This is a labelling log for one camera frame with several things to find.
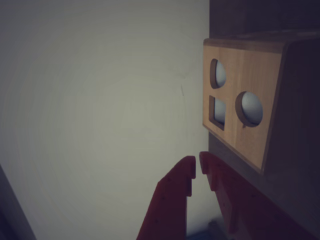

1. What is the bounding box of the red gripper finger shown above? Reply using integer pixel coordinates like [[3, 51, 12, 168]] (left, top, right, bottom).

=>
[[199, 151, 320, 240], [136, 155, 196, 240]]

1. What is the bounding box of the wooden shape sorter box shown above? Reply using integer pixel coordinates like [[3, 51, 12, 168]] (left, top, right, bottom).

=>
[[202, 29, 320, 176]]

